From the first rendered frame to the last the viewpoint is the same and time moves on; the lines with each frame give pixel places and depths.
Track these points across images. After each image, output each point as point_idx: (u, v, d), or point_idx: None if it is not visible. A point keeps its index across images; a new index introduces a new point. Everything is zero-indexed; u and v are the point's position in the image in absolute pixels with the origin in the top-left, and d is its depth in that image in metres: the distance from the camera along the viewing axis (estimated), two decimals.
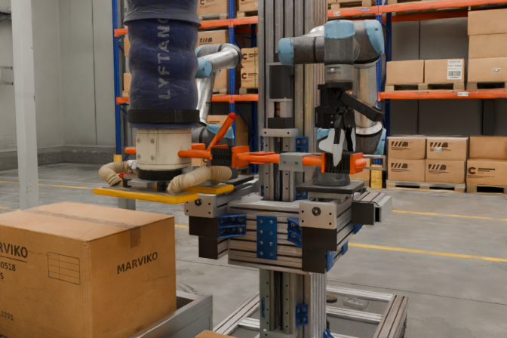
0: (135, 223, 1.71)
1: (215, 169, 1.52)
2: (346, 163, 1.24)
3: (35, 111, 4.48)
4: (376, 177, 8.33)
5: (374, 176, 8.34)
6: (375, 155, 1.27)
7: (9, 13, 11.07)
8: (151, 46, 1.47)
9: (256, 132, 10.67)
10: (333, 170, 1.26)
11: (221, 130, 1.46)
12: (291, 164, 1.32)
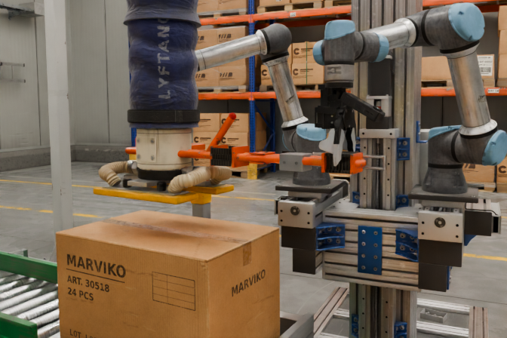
0: (244, 238, 1.51)
1: (215, 169, 1.52)
2: (346, 163, 1.24)
3: (69, 109, 4.27)
4: None
5: None
6: (375, 155, 1.27)
7: (21, 10, 10.86)
8: (151, 46, 1.47)
9: (275, 130, 10.46)
10: (333, 170, 1.26)
11: (221, 130, 1.46)
12: (291, 164, 1.32)
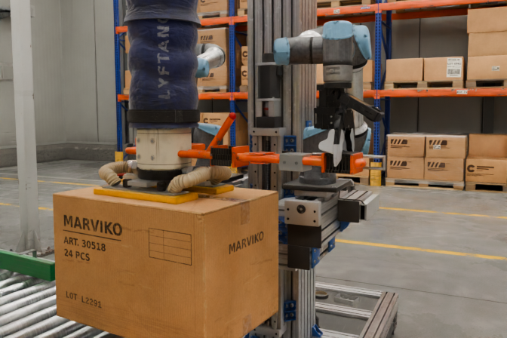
0: (242, 198, 1.49)
1: (215, 169, 1.52)
2: (346, 163, 1.24)
3: (34, 109, 4.53)
4: (376, 175, 8.36)
5: (373, 174, 8.37)
6: (375, 155, 1.27)
7: None
8: (151, 46, 1.47)
9: None
10: (333, 170, 1.26)
11: (221, 130, 1.46)
12: (291, 164, 1.32)
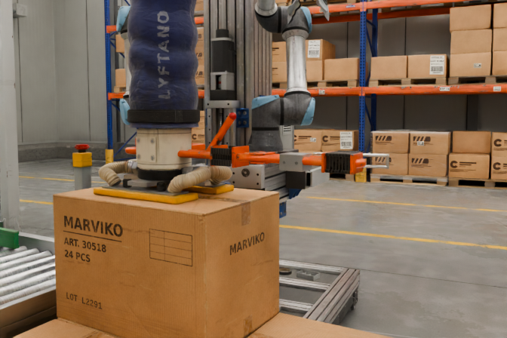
0: (243, 198, 1.49)
1: (215, 169, 1.52)
2: (346, 163, 1.24)
3: (15, 98, 4.62)
4: (361, 171, 8.46)
5: None
6: (378, 154, 1.30)
7: None
8: (151, 46, 1.47)
9: None
10: (333, 170, 1.26)
11: (221, 130, 1.46)
12: (291, 164, 1.32)
